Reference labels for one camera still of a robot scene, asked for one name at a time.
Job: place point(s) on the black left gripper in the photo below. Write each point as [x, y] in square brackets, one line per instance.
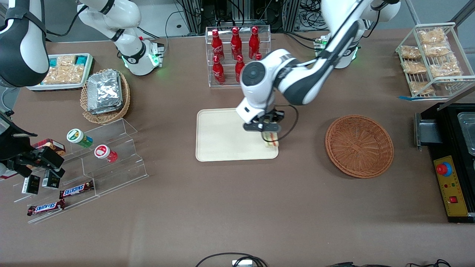
[276, 116]

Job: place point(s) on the triangle sandwich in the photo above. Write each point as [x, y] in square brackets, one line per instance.
[272, 142]

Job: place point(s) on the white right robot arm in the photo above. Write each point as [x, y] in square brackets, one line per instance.
[111, 15]

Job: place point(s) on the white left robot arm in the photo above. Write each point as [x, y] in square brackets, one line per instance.
[297, 81]

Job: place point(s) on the cream plastic tray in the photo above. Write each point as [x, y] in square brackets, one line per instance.
[222, 137]

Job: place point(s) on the white snack tray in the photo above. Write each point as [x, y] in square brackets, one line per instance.
[55, 88]

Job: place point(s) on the small tan wicker basket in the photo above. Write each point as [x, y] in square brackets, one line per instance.
[105, 116]

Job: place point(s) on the large brown wicker basket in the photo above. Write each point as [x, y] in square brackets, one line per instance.
[359, 146]

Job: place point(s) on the red brown carton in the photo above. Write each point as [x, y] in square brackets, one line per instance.
[52, 144]

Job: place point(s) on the small black box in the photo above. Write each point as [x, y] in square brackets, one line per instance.
[51, 182]
[30, 184]

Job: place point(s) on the green lidded can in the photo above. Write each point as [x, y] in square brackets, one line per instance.
[76, 136]

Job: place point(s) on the Snickers chocolate bar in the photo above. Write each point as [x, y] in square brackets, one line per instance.
[46, 207]
[76, 190]

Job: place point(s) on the red lidded can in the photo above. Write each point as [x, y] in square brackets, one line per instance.
[102, 152]

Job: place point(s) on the clear acrylic stepped stand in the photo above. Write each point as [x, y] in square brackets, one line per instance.
[111, 178]

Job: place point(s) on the clear acrylic bottle rack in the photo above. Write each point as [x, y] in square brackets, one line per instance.
[227, 79]

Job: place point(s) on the brittle snack pack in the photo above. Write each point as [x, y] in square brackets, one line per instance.
[55, 76]
[66, 60]
[76, 73]

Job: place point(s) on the silver foil bag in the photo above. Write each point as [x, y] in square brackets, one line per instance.
[104, 91]

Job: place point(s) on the teal snack pack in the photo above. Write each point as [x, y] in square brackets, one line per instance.
[53, 62]
[82, 59]

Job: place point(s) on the small white device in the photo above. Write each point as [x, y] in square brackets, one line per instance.
[243, 264]

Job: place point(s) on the blue tape strip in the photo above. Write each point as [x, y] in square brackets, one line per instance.
[405, 98]

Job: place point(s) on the peanut brittle snack bag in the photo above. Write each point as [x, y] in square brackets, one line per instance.
[445, 69]
[437, 50]
[421, 88]
[409, 52]
[414, 67]
[432, 36]

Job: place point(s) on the red emergency stop button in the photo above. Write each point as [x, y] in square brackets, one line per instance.
[443, 168]

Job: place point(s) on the black control machine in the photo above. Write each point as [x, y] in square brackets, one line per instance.
[451, 129]

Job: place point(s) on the aluminium angle bar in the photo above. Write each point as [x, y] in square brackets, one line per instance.
[456, 97]

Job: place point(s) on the clear plastic tub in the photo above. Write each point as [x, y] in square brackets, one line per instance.
[467, 129]

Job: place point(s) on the yellow control panel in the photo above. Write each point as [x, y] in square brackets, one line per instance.
[455, 209]

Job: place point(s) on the grey metal bracket plate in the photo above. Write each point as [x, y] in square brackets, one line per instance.
[417, 129]

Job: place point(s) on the aluminium frame bar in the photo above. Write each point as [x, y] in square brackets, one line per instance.
[464, 13]
[412, 11]

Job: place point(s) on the red rocker switch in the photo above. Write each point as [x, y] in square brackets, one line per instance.
[453, 200]

